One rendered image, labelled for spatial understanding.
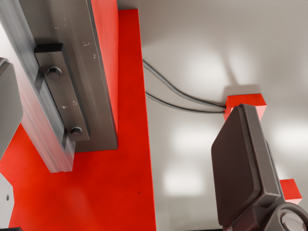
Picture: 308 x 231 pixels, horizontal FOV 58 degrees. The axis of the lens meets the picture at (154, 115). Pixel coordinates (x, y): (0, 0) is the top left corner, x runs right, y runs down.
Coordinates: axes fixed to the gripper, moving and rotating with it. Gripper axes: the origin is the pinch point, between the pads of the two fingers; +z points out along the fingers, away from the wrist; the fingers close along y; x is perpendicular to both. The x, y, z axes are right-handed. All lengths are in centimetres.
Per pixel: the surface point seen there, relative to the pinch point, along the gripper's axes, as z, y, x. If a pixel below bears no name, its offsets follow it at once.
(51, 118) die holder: 34, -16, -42
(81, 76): 42, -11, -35
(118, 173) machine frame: 36, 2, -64
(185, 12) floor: 136, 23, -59
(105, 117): 44, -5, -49
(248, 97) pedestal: 142, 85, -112
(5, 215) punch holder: 7.6, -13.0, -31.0
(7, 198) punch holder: 9.8, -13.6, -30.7
